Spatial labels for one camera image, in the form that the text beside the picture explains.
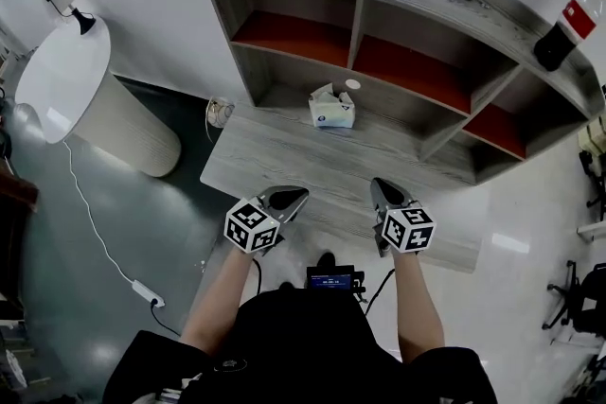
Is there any white metal frame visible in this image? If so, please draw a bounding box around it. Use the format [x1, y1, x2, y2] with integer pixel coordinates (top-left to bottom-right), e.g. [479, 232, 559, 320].
[577, 221, 606, 242]

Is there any white power strip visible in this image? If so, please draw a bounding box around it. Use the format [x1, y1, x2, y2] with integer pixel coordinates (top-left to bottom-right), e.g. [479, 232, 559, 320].
[131, 278, 167, 308]

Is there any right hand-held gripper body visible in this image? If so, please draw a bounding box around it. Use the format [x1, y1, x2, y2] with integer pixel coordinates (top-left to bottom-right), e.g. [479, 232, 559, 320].
[372, 203, 437, 258]

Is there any grey wooden desk with shelves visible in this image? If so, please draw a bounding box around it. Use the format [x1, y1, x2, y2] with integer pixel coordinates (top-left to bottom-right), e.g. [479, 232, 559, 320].
[196, 0, 593, 273]

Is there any black chest-mounted screen device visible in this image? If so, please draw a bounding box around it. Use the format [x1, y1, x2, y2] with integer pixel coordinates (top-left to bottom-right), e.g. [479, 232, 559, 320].
[306, 264, 365, 294]

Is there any coiled wire bundle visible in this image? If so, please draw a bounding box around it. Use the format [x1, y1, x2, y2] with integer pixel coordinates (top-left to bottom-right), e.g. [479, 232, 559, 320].
[204, 96, 237, 143]

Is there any cola bottle with red label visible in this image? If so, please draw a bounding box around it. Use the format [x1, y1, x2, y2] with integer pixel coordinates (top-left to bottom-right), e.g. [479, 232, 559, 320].
[533, 0, 606, 73]

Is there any person's black shirt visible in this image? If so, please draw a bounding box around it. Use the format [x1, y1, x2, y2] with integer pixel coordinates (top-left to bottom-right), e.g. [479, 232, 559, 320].
[101, 286, 498, 404]

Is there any dark brown wooden furniture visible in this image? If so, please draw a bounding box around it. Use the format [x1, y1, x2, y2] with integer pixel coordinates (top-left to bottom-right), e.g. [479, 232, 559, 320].
[0, 160, 39, 313]

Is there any black office chair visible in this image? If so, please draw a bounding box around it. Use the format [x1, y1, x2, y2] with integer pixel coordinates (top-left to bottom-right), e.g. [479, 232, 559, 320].
[542, 259, 606, 346]
[579, 150, 606, 210]

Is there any person's left forearm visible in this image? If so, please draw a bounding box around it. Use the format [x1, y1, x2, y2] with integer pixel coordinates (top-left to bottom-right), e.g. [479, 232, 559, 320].
[178, 245, 257, 356]

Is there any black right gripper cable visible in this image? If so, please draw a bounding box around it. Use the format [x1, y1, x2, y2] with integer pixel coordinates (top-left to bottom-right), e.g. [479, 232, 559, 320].
[362, 268, 397, 313]

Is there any white power cable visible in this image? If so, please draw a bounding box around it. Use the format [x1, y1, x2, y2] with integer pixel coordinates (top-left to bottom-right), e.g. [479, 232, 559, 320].
[63, 141, 138, 285]

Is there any white pedestal table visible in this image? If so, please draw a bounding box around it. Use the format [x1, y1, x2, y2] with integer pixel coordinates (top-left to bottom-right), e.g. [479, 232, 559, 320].
[13, 16, 183, 179]

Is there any black floor cable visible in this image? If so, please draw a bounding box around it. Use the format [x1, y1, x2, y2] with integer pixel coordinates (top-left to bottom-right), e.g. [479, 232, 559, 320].
[151, 300, 184, 338]

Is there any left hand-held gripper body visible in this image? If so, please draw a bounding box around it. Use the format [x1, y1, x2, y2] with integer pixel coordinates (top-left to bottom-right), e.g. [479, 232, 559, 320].
[223, 196, 287, 257]

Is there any person's right forearm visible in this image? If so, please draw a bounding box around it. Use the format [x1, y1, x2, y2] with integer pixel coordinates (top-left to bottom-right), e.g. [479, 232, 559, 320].
[392, 250, 446, 365]

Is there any white tissues pack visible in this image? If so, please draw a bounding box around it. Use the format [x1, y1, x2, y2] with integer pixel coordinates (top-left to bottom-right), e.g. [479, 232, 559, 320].
[308, 82, 356, 130]

